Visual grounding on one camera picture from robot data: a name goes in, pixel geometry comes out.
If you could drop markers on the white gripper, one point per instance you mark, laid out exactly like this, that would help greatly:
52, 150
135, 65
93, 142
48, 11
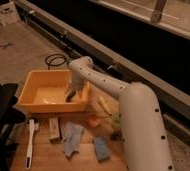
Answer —
76, 84

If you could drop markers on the dark green pepper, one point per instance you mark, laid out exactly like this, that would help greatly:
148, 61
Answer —
70, 95

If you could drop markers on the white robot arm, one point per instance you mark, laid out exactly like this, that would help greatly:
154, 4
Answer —
145, 142

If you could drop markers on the yellow plastic bin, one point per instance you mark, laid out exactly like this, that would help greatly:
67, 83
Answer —
45, 91

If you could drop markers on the orange round fruit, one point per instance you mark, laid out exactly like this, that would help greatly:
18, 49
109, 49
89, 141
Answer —
93, 121

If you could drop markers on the small cardboard box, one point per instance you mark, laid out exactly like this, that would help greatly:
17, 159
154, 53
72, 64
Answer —
54, 129

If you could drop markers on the green plastic cup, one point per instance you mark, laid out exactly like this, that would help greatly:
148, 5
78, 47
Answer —
116, 120

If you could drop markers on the grey blue cloth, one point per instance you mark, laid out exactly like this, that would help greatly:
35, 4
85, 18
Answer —
71, 138

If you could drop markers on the bunch of dark grapes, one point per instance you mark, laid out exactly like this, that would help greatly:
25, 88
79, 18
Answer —
116, 136

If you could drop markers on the blue sponge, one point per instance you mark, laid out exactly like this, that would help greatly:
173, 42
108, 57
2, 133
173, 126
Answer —
101, 149

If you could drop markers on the black chair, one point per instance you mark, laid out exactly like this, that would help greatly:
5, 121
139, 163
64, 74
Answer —
9, 116

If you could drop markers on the white cardboard box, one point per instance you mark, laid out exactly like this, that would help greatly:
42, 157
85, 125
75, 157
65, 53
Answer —
8, 13

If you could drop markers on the white handled brush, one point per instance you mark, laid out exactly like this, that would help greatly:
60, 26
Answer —
30, 144

